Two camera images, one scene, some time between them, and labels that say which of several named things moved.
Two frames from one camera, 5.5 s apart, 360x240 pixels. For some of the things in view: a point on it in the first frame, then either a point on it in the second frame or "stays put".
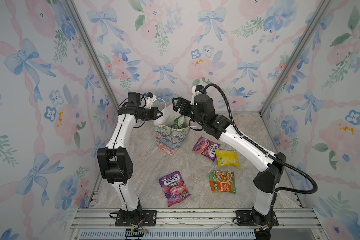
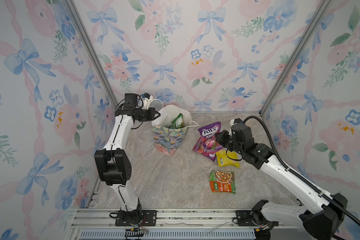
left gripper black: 154,110 stays put
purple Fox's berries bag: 206,148 stays put
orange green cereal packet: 222,181 stays put
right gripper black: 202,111 → 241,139
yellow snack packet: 226,157 stays put
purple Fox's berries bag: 175,188 → 207,144
